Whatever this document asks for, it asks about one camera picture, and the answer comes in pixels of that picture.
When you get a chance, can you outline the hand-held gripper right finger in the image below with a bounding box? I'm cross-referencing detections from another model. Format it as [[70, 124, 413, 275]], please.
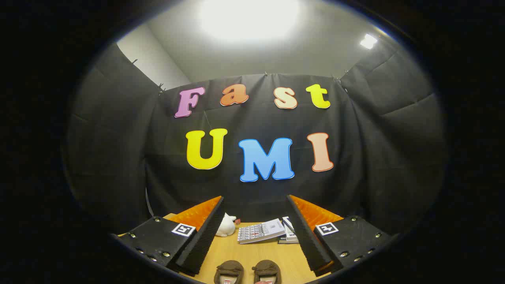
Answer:
[[286, 194, 394, 277]]

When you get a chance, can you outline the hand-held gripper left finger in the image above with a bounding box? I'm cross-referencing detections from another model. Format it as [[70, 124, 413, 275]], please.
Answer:
[[112, 196, 226, 277]]

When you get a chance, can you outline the brown fuzzy shoe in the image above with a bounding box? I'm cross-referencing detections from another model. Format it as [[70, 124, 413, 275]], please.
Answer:
[[252, 260, 282, 284], [213, 260, 244, 284]]

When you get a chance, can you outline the white duck plush toy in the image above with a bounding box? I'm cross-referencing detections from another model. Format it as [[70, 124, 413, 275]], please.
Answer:
[[215, 212, 237, 237]]

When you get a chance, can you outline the grey patterned book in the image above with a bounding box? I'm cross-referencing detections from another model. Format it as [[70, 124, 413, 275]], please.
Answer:
[[237, 219, 286, 245]]

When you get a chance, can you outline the small ceiling light panel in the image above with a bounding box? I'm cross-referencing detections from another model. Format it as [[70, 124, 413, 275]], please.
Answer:
[[360, 34, 378, 50]]

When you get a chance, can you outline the large ceiling light panel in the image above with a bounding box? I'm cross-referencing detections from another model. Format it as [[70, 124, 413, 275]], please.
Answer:
[[197, 0, 300, 42]]

